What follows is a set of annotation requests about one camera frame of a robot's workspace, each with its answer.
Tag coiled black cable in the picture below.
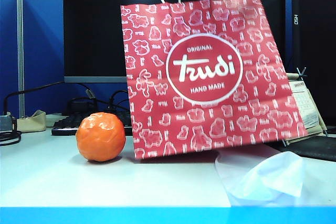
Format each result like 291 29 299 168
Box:
0 130 23 147

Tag beige fabric pouch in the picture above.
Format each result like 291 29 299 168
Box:
16 109 47 133

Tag red Trudi paper bag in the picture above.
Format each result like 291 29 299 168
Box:
120 0 309 160

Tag beige canvas desk calendar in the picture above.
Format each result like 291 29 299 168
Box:
285 67 329 147

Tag small grey metal box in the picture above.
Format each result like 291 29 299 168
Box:
0 113 15 132

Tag black AOC monitor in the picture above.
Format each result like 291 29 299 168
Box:
62 0 287 83

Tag grey partition post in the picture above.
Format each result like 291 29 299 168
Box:
16 0 25 119

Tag translucent white plastic bag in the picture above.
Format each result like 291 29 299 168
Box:
214 147 307 205

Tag black power adapter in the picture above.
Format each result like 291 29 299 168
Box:
65 98 92 116

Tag black HSD monitor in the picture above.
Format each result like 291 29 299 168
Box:
291 0 336 128

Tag thick black cable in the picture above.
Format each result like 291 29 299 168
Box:
2 80 95 116

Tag black keyboard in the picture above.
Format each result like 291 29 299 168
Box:
50 110 133 136

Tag thin looped black cable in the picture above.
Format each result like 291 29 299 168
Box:
104 89 131 112

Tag black desk mat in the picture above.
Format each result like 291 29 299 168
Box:
265 134 336 163

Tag orange fruit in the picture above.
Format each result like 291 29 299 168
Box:
75 112 127 163

